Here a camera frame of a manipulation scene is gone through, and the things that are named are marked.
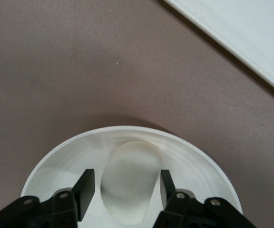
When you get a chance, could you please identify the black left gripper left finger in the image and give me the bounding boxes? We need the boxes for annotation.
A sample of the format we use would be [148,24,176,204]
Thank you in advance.
[0,169,97,228]

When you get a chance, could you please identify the cream round plate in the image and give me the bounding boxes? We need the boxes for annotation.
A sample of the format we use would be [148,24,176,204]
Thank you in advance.
[20,125,244,228]

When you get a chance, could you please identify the cream rabbit print tray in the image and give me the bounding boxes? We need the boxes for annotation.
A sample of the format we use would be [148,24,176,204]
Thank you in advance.
[162,0,274,100]

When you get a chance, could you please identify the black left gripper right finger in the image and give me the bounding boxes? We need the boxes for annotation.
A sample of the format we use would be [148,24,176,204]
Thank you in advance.
[152,169,256,228]

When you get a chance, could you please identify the brown table mat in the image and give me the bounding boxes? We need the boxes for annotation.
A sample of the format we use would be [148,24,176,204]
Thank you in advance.
[0,0,274,228]

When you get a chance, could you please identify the pale steamed bun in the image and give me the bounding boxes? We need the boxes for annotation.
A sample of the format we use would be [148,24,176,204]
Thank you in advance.
[100,140,162,225]

